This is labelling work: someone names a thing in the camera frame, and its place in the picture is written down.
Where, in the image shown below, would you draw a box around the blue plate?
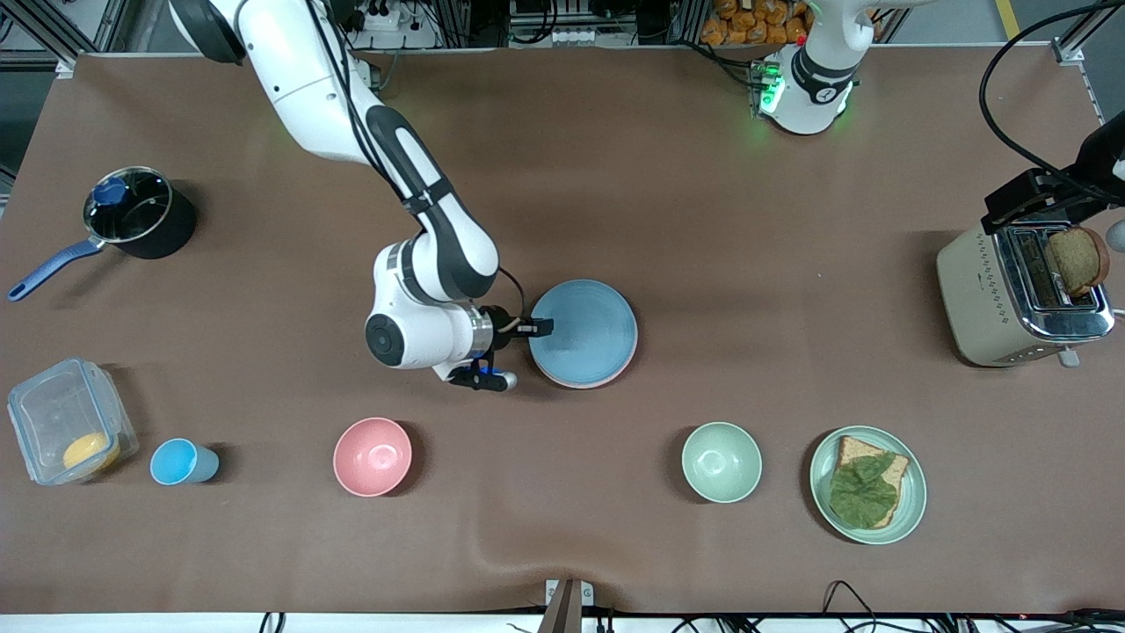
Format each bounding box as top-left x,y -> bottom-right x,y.
528,280 -> 637,386

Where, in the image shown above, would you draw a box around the pink plate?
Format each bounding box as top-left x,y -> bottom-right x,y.
534,327 -> 640,391

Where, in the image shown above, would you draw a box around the brown toast slice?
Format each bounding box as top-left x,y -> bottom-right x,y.
1044,227 -> 1111,298

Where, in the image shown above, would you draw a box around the beige chrome toaster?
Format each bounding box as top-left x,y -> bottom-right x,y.
936,204 -> 1115,369

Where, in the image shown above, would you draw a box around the brown table cloth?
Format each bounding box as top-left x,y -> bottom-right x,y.
0,44 -> 1125,616

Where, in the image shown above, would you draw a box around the pink bowl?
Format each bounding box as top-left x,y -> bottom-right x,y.
333,417 -> 413,498

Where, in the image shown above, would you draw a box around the green bowl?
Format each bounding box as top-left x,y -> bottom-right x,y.
682,422 -> 763,504

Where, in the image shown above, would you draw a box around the bread slice under lettuce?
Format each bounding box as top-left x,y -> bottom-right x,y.
831,435 -> 911,529

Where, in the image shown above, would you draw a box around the green plate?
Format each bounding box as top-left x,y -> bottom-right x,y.
809,426 -> 927,546

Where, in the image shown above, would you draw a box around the orange snack packs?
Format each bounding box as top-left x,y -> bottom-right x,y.
700,0 -> 811,47

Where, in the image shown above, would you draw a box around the green lettuce leaf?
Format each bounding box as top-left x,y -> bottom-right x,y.
829,452 -> 899,530

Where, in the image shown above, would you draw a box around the white power strip with plugs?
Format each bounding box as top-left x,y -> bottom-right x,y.
352,2 -> 405,33

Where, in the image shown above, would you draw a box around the blue cup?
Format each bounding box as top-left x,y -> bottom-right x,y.
149,438 -> 221,486

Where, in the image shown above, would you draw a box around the glass lid blue knob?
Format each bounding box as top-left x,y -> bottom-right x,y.
84,167 -> 173,244

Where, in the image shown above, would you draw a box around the orange round food piece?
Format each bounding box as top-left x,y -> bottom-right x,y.
62,432 -> 121,473

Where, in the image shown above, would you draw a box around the clear plastic container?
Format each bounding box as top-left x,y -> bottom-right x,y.
7,357 -> 140,486

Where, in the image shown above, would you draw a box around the metal camera bracket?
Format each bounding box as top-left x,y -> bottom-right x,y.
544,578 -> 595,633

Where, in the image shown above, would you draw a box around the black saucepan blue handle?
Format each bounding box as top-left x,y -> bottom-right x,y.
7,165 -> 198,303

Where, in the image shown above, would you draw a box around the black cable loop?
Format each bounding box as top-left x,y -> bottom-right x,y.
821,580 -> 882,633

